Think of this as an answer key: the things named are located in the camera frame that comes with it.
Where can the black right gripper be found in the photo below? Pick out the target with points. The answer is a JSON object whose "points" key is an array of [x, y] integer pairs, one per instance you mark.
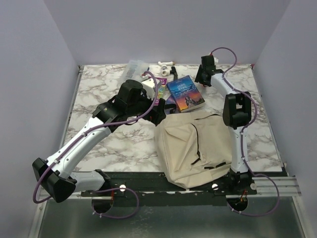
{"points": [[198, 78]]}

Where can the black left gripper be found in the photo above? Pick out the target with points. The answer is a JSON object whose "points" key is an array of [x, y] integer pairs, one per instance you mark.
{"points": [[156, 116]]}

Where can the beige canvas student backpack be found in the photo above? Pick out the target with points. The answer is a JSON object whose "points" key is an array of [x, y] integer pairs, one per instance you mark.
{"points": [[193, 148]]}

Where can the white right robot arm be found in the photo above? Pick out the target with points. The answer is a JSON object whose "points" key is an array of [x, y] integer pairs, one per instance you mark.
{"points": [[237, 114]]}

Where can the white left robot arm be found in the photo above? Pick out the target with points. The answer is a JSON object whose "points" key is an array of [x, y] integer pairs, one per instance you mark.
{"points": [[135, 100]]}

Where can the Jane Eyre book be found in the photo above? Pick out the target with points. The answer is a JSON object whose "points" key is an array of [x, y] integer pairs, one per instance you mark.
{"points": [[185, 94]]}

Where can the purple treehouse book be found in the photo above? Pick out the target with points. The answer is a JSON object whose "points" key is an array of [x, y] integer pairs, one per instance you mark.
{"points": [[161, 90]]}

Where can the white pipe fitting toy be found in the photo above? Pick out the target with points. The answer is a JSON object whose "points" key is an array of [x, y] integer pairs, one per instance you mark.
{"points": [[165, 67]]}

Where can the clear plastic organizer box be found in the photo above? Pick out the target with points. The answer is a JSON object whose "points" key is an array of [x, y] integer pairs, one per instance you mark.
{"points": [[134, 70]]}

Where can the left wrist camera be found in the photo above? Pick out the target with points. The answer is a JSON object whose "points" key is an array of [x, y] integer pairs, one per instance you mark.
{"points": [[149, 86]]}

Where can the aluminium rail frame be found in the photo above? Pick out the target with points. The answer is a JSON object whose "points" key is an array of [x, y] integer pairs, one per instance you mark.
{"points": [[287, 187]]}

